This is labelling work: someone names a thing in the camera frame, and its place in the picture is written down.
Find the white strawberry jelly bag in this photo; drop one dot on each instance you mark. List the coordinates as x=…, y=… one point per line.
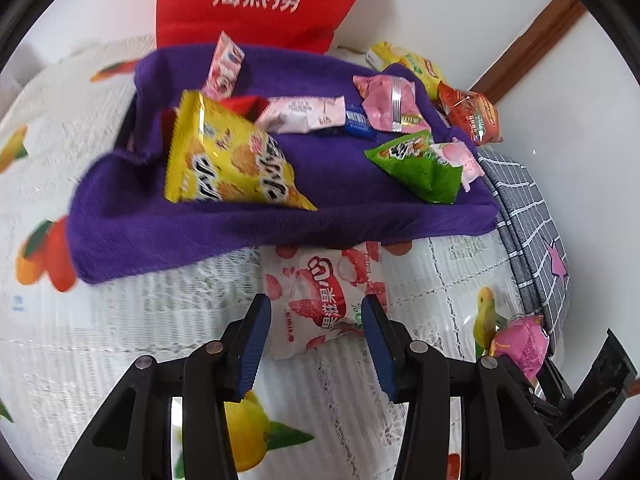
x=316, y=293

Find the grey checked folded cloth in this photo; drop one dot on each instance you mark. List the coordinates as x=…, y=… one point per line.
x=536, y=252

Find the long pink candy stick packet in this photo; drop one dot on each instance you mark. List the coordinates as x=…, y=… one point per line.
x=224, y=69

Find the pink peach candy packet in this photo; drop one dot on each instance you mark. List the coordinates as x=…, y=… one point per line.
x=457, y=154

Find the purple towel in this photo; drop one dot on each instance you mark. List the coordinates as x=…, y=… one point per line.
x=312, y=189

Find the red paper shopping bag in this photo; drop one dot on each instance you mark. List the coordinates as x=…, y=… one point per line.
x=306, y=25

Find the brown wooden door frame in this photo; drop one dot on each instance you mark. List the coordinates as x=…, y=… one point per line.
x=548, y=28

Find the yellow snack bag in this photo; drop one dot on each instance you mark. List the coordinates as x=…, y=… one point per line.
x=218, y=155

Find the magenta pink snack bag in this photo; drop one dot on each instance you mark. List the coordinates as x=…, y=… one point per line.
x=525, y=342

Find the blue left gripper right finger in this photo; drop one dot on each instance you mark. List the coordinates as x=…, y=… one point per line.
x=383, y=345

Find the blue snack packet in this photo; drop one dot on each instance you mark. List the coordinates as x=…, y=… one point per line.
x=357, y=124

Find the fruit print tablecloth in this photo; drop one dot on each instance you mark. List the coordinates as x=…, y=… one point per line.
x=63, y=347

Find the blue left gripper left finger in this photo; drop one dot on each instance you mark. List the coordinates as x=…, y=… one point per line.
x=250, y=342

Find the red chips bag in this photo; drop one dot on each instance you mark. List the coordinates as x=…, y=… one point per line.
x=472, y=112

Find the red small snack packet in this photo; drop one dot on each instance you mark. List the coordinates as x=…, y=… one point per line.
x=249, y=107

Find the pink snack bag silver stripe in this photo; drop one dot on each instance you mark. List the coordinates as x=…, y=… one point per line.
x=389, y=103

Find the pale pink rectangular snack packet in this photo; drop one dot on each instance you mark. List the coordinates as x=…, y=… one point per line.
x=302, y=114

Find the yellow chips bag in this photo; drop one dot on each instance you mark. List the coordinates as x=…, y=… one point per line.
x=384, y=54

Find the green snack bag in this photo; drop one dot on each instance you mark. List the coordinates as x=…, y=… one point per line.
x=412, y=160

